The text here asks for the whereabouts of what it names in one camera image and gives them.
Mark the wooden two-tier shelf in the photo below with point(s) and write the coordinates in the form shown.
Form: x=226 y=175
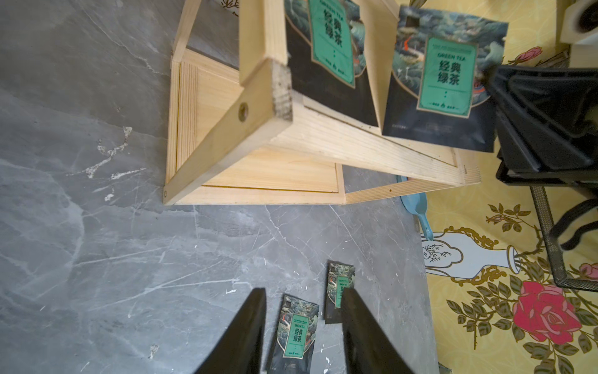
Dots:
x=243 y=136

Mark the green tea bag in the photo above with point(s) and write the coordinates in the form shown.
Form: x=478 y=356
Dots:
x=436 y=92
x=339 y=276
x=293 y=343
x=325 y=46

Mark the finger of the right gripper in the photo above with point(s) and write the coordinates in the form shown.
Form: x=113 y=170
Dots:
x=546 y=125

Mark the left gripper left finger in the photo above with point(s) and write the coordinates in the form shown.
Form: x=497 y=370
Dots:
x=240 y=348

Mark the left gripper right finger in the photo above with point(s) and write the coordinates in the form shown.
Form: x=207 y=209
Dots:
x=367 y=348

